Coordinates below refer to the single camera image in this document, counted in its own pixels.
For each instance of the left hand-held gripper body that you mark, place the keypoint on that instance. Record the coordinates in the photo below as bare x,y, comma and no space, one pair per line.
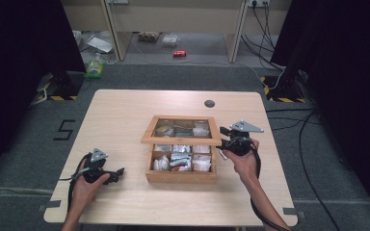
93,170

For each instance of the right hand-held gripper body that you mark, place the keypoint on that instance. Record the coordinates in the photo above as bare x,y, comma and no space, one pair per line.
239,144

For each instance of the wooden compartment box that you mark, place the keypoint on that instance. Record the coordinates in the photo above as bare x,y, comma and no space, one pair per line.
181,178

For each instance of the person's right hand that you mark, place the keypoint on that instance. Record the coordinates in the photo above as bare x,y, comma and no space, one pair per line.
247,166

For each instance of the person's left hand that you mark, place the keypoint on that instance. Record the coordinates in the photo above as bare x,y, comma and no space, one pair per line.
85,192

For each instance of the grey round table grommet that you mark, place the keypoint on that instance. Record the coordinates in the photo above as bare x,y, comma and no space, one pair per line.
209,103

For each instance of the pile of small sachets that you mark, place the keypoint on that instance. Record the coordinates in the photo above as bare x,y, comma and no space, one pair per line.
181,160

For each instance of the black tape floor mark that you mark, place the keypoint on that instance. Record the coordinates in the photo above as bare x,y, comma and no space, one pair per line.
65,130

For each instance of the grey tape piece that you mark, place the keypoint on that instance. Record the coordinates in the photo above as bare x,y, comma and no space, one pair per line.
49,205
294,211

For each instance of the black stand base striped tape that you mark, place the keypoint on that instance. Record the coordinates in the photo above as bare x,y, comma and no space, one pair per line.
285,91
65,86

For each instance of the red drink can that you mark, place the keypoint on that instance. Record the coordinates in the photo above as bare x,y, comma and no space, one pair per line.
179,53

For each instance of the green plastic bottle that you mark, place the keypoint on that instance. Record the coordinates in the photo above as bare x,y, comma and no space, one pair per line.
94,68

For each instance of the clear plastic bag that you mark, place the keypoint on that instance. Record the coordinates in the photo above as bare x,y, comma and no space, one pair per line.
170,40

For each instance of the brown cardboard tray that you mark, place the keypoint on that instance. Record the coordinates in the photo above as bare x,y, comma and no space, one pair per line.
148,36

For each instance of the white plastic sheet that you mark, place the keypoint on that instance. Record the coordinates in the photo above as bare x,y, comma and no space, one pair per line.
100,43

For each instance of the black curtain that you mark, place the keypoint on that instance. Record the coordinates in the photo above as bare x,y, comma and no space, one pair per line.
19,64
350,80

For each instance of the white wall socket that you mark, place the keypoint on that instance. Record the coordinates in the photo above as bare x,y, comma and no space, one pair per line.
258,2

